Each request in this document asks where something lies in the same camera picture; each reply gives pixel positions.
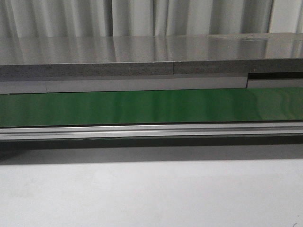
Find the green conveyor belt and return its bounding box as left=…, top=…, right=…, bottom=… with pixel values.
left=0, top=87, right=303, bottom=128

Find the grey cabinet front panel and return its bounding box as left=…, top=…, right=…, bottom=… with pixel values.
left=0, top=73, right=248, bottom=94

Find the grey cabinet panel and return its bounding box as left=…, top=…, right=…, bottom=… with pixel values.
left=0, top=73, right=248, bottom=94
left=247, top=79, right=303, bottom=88

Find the dark grey stone countertop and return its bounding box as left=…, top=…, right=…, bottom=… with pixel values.
left=0, top=33, right=303, bottom=81

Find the grey right cabinet panel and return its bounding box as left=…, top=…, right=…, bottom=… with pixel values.
left=247, top=79, right=303, bottom=88

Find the white pleated curtain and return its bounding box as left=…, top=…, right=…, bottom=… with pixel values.
left=0, top=0, right=303, bottom=38

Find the aluminium conveyor side rail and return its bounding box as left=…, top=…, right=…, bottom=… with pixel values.
left=0, top=122, right=303, bottom=141

